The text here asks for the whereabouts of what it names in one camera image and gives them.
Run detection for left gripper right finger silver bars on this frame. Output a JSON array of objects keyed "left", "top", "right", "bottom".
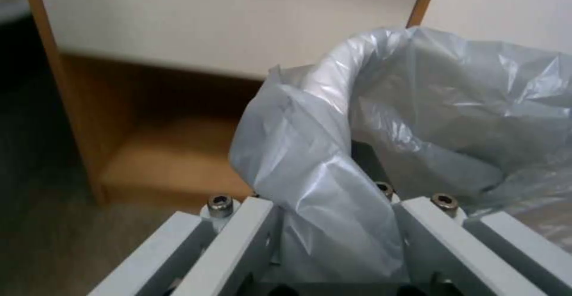
[{"left": 348, "top": 140, "right": 572, "bottom": 296}]

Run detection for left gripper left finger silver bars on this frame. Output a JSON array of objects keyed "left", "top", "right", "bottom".
[{"left": 103, "top": 194, "right": 287, "bottom": 296}]

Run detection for translucent grey garbage bag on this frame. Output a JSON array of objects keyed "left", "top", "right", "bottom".
[{"left": 227, "top": 25, "right": 572, "bottom": 282}]

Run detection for wooden desk with white panel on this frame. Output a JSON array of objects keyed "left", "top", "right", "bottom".
[{"left": 20, "top": 0, "right": 443, "bottom": 206}]

